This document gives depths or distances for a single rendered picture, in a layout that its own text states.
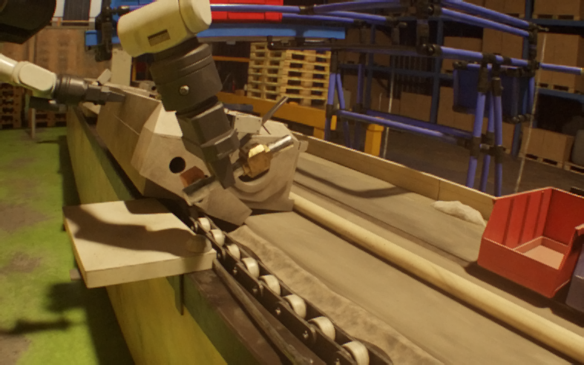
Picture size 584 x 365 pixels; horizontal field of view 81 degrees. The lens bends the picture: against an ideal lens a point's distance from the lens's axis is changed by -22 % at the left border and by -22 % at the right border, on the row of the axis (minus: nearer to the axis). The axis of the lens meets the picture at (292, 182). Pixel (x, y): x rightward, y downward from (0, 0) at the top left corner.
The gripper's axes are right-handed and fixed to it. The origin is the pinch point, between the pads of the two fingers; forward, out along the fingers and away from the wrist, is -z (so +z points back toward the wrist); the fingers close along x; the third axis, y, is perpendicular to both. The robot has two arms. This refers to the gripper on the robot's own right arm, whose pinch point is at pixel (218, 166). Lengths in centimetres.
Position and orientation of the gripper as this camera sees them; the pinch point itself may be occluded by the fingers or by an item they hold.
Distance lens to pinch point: 63.5
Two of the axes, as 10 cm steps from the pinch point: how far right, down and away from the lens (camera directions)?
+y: -8.0, 4.7, -3.8
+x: -5.3, -2.5, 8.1
